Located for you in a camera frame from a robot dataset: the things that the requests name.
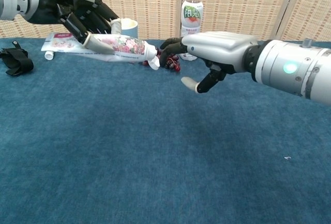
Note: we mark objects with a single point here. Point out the white floral toothpaste tube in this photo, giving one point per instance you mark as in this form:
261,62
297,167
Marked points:
129,46

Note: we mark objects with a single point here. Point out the red grape bunch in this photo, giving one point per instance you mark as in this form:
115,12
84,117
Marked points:
172,65

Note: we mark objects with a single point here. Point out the blue tablecloth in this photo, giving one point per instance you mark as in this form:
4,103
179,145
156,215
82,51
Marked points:
155,143

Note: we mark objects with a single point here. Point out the small white green bottle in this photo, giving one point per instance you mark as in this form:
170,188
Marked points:
48,55

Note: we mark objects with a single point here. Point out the yellow-capped white drink bottle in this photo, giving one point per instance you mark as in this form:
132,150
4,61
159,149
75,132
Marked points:
191,14

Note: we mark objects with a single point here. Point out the light blue cup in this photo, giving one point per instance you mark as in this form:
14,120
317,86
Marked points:
130,33

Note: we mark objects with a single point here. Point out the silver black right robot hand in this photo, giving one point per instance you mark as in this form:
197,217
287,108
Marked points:
219,48

